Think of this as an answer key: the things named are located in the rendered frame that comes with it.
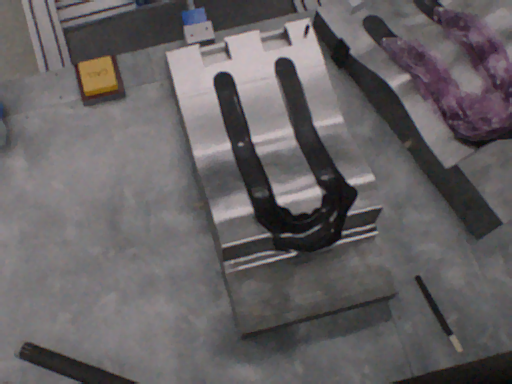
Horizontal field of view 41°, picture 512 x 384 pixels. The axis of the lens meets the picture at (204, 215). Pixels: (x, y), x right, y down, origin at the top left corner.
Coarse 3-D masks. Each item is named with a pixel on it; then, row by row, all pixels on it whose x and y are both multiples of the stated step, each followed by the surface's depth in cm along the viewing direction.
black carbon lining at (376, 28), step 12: (420, 0) 125; (432, 0) 124; (432, 12) 124; (372, 24) 123; (384, 24) 123; (372, 36) 122; (384, 36) 123; (396, 36) 122; (504, 132) 115; (480, 144) 115
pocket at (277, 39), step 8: (272, 32) 120; (280, 32) 120; (288, 32) 119; (264, 40) 121; (272, 40) 121; (280, 40) 121; (288, 40) 120; (264, 48) 121; (272, 48) 121; (280, 48) 121
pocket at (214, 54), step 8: (200, 48) 119; (208, 48) 119; (216, 48) 120; (224, 48) 120; (200, 56) 120; (208, 56) 120; (216, 56) 120; (224, 56) 120; (232, 56) 117; (208, 64) 120
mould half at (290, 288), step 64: (192, 64) 117; (256, 64) 117; (320, 64) 117; (192, 128) 114; (256, 128) 114; (320, 128) 114; (320, 192) 105; (256, 256) 109; (320, 256) 110; (384, 256) 110; (256, 320) 107
